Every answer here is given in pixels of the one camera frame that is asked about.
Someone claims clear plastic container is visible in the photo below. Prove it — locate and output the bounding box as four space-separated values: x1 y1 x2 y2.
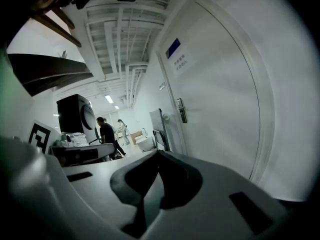
70 132 88 147

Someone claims blue door plate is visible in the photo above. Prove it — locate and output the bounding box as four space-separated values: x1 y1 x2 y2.
165 38 181 59

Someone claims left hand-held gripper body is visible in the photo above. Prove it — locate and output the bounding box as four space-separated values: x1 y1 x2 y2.
28 120 101 167

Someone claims white ceiling pipe bundle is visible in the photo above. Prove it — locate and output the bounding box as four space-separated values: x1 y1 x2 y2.
124 61 148 110

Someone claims brown wooden wall shelf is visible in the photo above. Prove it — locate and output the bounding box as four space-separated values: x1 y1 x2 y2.
32 7 82 49
7 53 95 97

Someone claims white paper door notice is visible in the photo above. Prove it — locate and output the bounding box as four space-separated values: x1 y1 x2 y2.
172 52 192 77

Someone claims brown cardboard box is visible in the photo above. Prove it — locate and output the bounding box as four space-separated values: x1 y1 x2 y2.
130 131 143 145

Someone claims silver door lock plate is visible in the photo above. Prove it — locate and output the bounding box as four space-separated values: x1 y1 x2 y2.
176 98 188 124

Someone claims metal platform trolley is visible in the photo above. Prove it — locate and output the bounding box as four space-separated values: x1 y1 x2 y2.
149 108 172 152

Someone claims black washing machine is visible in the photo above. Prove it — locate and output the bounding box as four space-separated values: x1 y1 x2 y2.
56 93 97 139

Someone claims white toilet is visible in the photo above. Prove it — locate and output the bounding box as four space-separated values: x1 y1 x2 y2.
135 127 155 153

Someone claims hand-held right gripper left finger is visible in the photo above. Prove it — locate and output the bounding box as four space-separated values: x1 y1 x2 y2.
61 150 160 240

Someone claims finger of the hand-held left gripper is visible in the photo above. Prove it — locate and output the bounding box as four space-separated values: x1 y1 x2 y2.
83 142 116 160

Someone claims white door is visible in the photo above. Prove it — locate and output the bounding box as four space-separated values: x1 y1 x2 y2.
156 0 276 185

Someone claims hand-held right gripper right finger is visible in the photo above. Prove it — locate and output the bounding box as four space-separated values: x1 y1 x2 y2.
139 149 291 240

